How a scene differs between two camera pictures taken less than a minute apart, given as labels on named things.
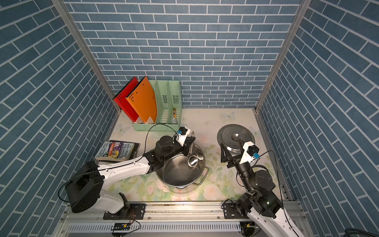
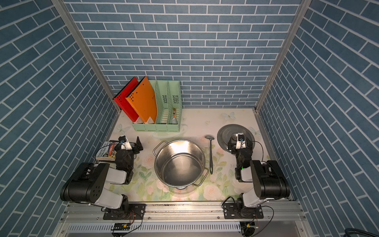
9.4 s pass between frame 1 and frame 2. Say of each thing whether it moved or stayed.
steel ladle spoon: moved
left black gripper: moved
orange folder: stayed
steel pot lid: stayed
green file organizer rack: stayed
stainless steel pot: stayed
